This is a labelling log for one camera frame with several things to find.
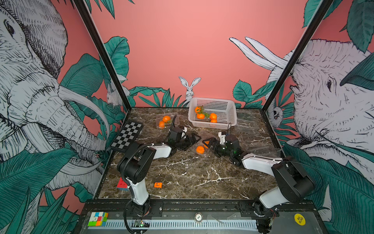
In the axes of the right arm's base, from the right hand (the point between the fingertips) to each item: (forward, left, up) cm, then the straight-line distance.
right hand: (204, 143), depth 86 cm
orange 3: (+28, +1, -6) cm, 28 cm away
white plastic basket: (+39, -20, -11) cm, 45 cm away
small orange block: (-21, +27, -9) cm, 35 cm away
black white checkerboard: (+11, +52, -7) cm, 54 cm away
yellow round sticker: (-36, -47, -12) cm, 61 cm away
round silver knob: (-37, +4, -5) cm, 37 cm away
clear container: (-2, -2, -7) cm, 8 cm away
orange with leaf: (+29, -8, -7) cm, 31 cm away
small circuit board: (-39, +32, -11) cm, 52 cm away
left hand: (+5, +3, -2) cm, 6 cm away
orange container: (0, +2, -8) cm, 9 cm away
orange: (+23, +27, -4) cm, 36 cm away
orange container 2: (-2, -1, +4) cm, 5 cm away
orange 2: (+19, +30, -6) cm, 36 cm away
